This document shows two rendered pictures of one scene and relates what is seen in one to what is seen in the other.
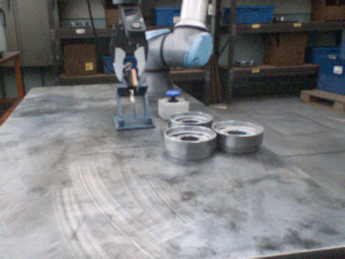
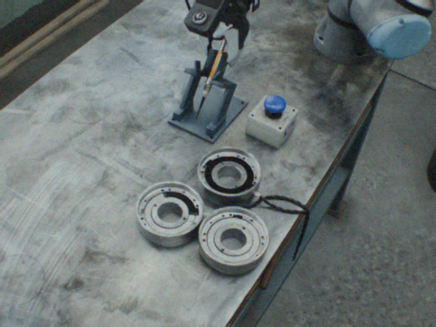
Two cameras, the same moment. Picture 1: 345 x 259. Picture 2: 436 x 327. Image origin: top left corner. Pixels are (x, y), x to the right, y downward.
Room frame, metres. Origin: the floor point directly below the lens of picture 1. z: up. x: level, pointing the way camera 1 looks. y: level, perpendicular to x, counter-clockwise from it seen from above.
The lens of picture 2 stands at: (0.33, -0.43, 1.50)
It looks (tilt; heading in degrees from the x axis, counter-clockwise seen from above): 50 degrees down; 37
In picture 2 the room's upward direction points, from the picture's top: 5 degrees clockwise
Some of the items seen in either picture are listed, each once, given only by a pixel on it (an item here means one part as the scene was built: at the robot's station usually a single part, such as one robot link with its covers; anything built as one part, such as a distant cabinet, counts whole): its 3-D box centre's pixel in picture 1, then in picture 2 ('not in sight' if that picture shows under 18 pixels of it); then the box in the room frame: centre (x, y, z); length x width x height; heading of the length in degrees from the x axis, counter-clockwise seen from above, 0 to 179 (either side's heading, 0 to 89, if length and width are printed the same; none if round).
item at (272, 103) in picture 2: (172, 99); (273, 110); (0.94, -0.08, 0.85); 0.04 x 0.04 x 0.05
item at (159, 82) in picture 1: (154, 79); (349, 28); (1.28, -0.05, 0.85); 0.15 x 0.15 x 0.10
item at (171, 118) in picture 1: (190, 125); (229, 177); (0.78, -0.11, 0.82); 0.10 x 0.10 x 0.04
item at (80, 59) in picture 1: (80, 58); not in sight; (4.29, 0.76, 0.64); 0.49 x 0.40 x 0.37; 104
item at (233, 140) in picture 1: (236, 136); (233, 241); (0.69, -0.20, 0.82); 0.10 x 0.10 x 0.04
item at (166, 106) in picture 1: (172, 108); (273, 119); (0.94, -0.08, 0.82); 0.08 x 0.07 x 0.05; 9
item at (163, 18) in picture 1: (173, 17); not in sight; (4.50, -0.41, 1.11); 0.52 x 0.38 x 0.22; 99
